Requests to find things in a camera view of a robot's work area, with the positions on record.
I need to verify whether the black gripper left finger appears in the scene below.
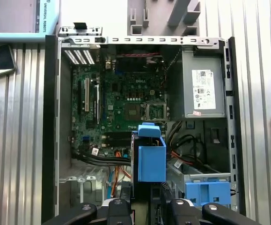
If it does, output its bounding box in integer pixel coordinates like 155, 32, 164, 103
43, 180, 133, 225

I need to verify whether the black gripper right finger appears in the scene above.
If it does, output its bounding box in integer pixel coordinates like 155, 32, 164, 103
161, 182, 255, 225

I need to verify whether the light blue data wire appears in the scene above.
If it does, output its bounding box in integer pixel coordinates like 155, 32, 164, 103
107, 170, 115, 199

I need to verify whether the hard disk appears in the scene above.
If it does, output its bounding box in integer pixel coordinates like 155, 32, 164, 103
130, 121, 168, 225

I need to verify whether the metal disk bay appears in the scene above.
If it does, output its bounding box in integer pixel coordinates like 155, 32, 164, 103
59, 164, 111, 204

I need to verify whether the blue plastic bay latch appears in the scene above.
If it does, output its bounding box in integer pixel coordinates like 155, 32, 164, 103
185, 179, 232, 208

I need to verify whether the metal drive cage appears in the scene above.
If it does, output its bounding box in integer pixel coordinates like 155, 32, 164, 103
167, 160, 233, 213

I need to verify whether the black RAM slot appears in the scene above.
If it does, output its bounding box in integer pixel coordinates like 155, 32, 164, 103
103, 132, 139, 139
103, 138, 139, 148

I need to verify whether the CPU socket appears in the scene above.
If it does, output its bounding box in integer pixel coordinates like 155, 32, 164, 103
124, 102, 142, 122

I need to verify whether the black expansion slot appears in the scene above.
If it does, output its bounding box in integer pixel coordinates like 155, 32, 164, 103
93, 83, 101, 125

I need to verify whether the metal socket cover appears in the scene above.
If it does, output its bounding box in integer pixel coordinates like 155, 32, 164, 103
146, 102, 168, 122

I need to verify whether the black open PC case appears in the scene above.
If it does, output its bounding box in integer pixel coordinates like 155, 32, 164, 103
41, 35, 248, 225

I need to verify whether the white expansion slot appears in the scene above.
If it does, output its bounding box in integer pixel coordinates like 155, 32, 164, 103
83, 78, 90, 113

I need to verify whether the green motherboard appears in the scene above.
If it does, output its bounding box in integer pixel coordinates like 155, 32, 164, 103
70, 63, 169, 160

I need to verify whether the grey power supply unit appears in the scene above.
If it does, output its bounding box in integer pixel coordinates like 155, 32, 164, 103
181, 50, 227, 120

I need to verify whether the grey parts rack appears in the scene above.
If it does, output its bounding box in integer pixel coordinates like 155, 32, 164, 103
126, 0, 202, 36

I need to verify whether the pale blue teach pendant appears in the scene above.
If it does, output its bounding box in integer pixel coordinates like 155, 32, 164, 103
0, 0, 61, 43

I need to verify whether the thick black cable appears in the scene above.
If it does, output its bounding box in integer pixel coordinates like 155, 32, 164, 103
71, 135, 221, 175

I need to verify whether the motherboard power wire bundle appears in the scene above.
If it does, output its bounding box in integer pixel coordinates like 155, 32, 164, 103
167, 120, 183, 147

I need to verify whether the thin red fan wire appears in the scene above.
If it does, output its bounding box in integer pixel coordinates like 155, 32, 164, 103
120, 52, 169, 88

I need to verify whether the metal expansion slot bracket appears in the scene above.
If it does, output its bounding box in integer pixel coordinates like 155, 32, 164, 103
57, 22, 103, 45

